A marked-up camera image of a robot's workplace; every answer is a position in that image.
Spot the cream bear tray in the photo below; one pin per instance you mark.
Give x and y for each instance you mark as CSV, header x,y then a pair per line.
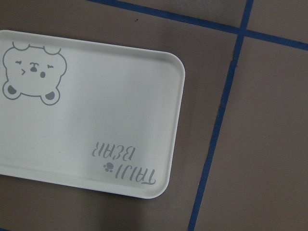
x,y
89,115

